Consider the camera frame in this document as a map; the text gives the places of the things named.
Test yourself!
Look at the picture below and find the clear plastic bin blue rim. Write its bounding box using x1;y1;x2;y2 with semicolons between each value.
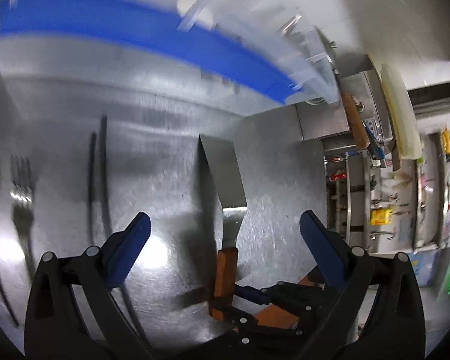
0;0;340;103

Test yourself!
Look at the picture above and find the black chopstick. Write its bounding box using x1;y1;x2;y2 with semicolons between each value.
87;133;97;245
98;115;151;345

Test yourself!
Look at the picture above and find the steel fork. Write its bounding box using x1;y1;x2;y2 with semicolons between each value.
10;155;35;283

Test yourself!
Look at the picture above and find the cream plastic cutting board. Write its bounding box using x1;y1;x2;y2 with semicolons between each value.
380;63;422;160

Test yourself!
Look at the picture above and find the wooden-handled hanging utensil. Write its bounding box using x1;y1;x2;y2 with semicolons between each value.
341;93;370;150

